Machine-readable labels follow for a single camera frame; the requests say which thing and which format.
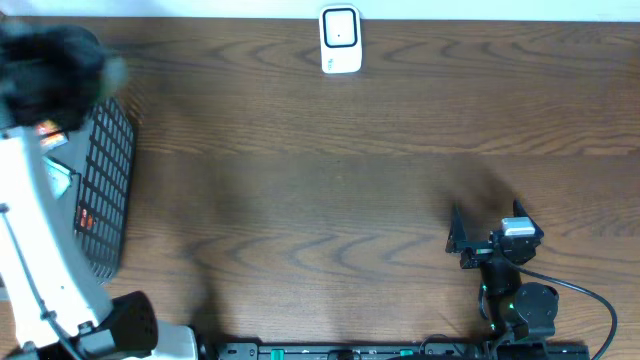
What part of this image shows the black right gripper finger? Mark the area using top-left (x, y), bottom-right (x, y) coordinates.
top-left (445, 205), bottom-right (468, 253)
top-left (513, 199), bottom-right (544, 238)

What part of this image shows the teal wet wipes pack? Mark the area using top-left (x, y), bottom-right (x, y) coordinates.
top-left (43, 156), bottom-right (73, 199)

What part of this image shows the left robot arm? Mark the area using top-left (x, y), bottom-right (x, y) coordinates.
top-left (1, 22), bottom-right (199, 359)

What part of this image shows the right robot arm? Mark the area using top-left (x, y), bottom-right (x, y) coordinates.
top-left (445, 201), bottom-right (559, 359)

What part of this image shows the white barcode scanner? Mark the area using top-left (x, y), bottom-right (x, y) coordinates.
top-left (319, 4), bottom-right (363, 74)

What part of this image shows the orange snack packet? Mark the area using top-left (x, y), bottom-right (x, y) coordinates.
top-left (36, 120), bottom-right (68, 151)

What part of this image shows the grey plastic mesh basket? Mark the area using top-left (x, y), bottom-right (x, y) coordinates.
top-left (43, 98), bottom-right (137, 284)

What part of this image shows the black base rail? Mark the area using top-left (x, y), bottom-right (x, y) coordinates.
top-left (197, 340), bottom-right (590, 360)

